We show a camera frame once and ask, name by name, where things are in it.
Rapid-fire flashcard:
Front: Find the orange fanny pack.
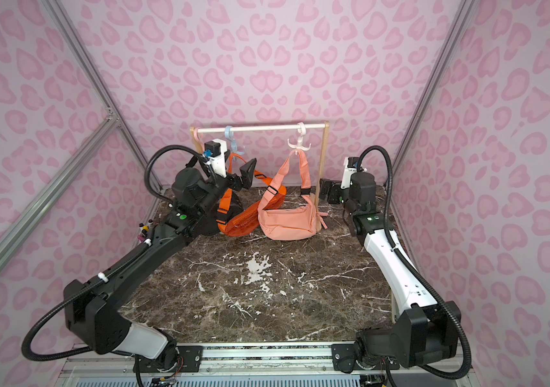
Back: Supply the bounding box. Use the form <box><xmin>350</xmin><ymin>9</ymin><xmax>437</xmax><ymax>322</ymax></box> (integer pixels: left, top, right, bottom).
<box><xmin>216</xmin><ymin>153</ymin><xmax>287</xmax><ymax>237</ymax></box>

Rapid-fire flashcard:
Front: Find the pink fanny pack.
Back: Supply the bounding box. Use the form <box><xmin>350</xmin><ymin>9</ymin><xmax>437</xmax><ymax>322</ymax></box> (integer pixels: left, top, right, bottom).
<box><xmin>257</xmin><ymin>150</ymin><xmax>328</xmax><ymax>241</ymax></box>

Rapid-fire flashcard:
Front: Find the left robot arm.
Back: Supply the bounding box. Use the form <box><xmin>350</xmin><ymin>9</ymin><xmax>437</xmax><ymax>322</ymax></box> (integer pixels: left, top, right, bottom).
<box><xmin>64</xmin><ymin>159</ymin><xmax>257</xmax><ymax>369</ymax></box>

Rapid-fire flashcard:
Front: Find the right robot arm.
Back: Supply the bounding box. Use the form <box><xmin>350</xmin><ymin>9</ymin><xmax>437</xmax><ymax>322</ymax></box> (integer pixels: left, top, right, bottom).
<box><xmin>320</xmin><ymin>169</ymin><xmax>461</xmax><ymax>372</ymax></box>

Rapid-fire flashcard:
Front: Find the blue hook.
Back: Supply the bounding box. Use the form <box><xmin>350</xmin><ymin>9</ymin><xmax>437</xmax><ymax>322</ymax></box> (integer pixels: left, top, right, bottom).
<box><xmin>224</xmin><ymin>126</ymin><xmax>244</xmax><ymax>155</ymax></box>

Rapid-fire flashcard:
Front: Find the pink hook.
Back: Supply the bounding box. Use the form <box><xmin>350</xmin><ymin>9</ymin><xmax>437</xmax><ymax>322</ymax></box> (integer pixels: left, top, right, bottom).
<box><xmin>191</xmin><ymin>127</ymin><xmax>205</xmax><ymax>153</ymax></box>

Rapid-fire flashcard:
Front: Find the white hook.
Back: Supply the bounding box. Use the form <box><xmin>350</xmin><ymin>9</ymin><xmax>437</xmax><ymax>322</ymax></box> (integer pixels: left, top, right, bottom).
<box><xmin>287</xmin><ymin>122</ymin><xmax>311</xmax><ymax>153</ymax></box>

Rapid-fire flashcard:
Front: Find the wooden clothes rack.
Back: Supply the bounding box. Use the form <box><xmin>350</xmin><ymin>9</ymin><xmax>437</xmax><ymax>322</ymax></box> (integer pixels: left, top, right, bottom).
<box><xmin>190</xmin><ymin>121</ymin><xmax>330</xmax><ymax>207</ymax></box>

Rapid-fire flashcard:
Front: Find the aluminium corner profile left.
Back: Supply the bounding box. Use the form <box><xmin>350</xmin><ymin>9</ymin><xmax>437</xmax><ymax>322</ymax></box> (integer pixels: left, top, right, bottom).
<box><xmin>41</xmin><ymin>0</ymin><xmax>149</xmax><ymax>169</ymax></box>

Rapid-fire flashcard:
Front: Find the aluminium corner profile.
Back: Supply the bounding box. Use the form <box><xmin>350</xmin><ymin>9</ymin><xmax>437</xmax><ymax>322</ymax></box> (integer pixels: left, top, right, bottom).
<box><xmin>392</xmin><ymin>0</ymin><xmax>479</xmax><ymax>176</ymax></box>
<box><xmin>41</xmin><ymin>0</ymin><xmax>149</xmax><ymax>169</ymax></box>

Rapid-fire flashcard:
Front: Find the aluminium corner profile right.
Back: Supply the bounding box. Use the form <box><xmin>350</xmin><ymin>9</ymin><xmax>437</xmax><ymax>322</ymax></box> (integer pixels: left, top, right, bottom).
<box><xmin>392</xmin><ymin>0</ymin><xmax>479</xmax><ymax>176</ymax></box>

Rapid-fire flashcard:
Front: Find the aluminium diagonal profile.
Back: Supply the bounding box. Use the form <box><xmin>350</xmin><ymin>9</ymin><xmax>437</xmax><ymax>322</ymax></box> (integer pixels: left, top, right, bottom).
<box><xmin>0</xmin><ymin>114</ymin><xmax>118</xmax><ymax>274</ymax></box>

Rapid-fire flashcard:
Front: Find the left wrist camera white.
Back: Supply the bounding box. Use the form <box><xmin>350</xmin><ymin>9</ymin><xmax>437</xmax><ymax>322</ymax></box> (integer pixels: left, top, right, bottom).
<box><xmin>203</xmin><ymin>139</ymin><xmax>228</xmax><ymax>177</ymax></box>

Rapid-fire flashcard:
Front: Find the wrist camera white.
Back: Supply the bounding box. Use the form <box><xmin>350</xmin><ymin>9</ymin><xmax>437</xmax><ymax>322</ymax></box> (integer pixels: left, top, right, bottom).
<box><xmin>340</xmin><ymin>156</ymin><xmax>359</xmax><ymax>190</ymax></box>
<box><xmin>203</xmin><ymin>139</ymin><xmax>228</xmax><ymax>177</ymax></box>

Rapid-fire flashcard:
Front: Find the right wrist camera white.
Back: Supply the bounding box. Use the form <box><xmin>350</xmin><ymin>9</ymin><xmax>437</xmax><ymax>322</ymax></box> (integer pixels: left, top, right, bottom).
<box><xmin>340</xmin><ymin>156</ymin><xmax>359</xmax><ymax>190</ymax></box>

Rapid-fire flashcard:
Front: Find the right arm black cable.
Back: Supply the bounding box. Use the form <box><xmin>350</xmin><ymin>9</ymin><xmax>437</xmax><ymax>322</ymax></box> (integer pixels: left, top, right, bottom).
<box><xmin>356</xmin><ymin>144</ymin><xmax>473</xmax><ymax>381</ymax></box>

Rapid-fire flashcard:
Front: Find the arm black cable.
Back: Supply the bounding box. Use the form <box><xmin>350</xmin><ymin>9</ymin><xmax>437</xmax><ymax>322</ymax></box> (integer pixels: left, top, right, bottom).
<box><xmin>356</xmin><ymin>144</ymin><xmax>473</xmax><ymax>381</ymax></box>
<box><xmin>20</xmin><ymin>144</ymin><xmax>208</xmax><ymax>363</ymax></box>

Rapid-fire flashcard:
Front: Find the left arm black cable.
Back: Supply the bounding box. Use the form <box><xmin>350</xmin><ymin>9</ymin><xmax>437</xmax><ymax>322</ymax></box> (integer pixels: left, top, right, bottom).
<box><xmin>20</xmin><ymin>144</ymin><xmax>208</xmax><ymax>363</ymax></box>

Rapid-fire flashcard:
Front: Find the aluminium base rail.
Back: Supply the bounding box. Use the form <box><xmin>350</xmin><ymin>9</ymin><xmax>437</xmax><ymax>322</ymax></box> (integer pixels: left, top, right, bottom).
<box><xmin>54</xmin><ymin>340</ymin><xmax>474</xmax><ymax>387</ymax></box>

